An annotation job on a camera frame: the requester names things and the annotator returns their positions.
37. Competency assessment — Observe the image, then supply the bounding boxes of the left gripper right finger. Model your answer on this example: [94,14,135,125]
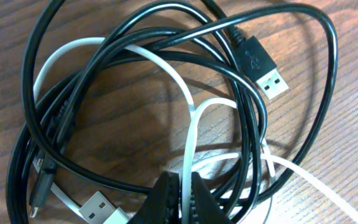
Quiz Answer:
[188,172,232,224]

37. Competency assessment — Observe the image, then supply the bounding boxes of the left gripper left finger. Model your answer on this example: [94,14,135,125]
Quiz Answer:
[128,172,180,224]

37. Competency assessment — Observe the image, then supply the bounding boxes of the white usb cable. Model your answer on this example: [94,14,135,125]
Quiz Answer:
[31,37,358,224]

